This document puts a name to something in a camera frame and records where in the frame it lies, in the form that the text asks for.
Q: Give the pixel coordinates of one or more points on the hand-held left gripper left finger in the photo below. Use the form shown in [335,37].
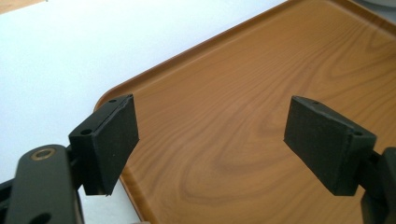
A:
[106,146]

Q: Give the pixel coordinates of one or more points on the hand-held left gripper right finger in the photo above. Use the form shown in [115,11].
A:
[323,146]

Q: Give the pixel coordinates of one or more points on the wood-grain brown tray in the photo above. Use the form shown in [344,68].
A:
[233,93]

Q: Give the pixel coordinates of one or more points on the white plate with dark rim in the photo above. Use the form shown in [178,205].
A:
[381,3]

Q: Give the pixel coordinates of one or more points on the wooden desk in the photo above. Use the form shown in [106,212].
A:
[12,3]

